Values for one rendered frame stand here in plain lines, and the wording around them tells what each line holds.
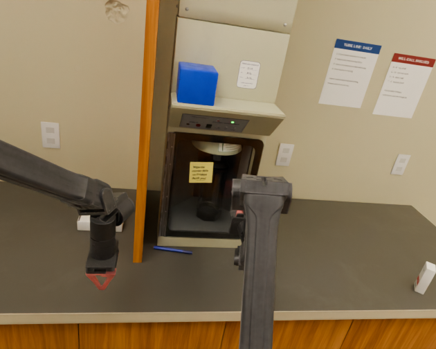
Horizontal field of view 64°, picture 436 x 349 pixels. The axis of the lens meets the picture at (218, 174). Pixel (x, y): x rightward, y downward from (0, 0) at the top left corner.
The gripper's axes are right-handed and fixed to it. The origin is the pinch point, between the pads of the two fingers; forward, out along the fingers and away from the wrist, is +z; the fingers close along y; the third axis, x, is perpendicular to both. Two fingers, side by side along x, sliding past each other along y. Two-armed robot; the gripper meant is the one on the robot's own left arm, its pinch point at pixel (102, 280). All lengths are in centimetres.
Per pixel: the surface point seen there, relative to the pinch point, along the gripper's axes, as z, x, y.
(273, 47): -57, -42, 33
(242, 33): -60, -33, 33
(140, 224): -0.2, -8.2, 24.3
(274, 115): -41, -43, 22
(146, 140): -29.0, -8.4, 24.4
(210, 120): -36, -26, 26
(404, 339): 35, -107, 6
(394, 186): 7, -138, 76
